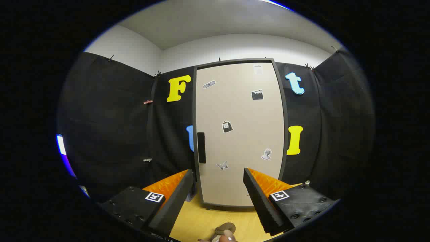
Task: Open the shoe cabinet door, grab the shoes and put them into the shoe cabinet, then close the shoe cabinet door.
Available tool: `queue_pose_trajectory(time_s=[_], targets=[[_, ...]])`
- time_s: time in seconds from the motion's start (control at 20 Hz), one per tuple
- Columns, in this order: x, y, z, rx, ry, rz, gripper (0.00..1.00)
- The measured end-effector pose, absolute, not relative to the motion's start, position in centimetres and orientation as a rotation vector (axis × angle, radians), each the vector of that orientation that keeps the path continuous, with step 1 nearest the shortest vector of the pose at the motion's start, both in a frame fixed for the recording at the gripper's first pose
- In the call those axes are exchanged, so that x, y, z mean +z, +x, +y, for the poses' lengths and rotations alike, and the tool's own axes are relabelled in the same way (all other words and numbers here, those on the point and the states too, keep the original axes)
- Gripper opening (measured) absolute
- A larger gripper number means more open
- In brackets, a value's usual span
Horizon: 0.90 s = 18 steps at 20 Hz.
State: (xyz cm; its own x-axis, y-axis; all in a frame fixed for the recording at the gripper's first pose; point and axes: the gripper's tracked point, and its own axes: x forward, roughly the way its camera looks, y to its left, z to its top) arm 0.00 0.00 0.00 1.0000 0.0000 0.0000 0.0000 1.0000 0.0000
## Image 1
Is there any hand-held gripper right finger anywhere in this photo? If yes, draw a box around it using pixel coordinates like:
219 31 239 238
243 168 340 236

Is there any dark grey shoe cabinet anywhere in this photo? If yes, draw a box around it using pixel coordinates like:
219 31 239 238
192 58 289 210

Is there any black backdrop cloth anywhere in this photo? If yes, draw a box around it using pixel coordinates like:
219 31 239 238
57 49 375 215

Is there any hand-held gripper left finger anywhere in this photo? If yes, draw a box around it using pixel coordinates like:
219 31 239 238
97 169 195 237

